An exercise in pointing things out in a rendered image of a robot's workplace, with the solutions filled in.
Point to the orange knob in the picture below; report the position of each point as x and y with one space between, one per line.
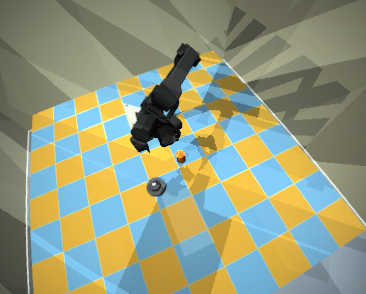
180 155

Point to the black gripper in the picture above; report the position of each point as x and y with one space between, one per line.
175 123

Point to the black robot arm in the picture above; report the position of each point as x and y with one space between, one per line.
164 97

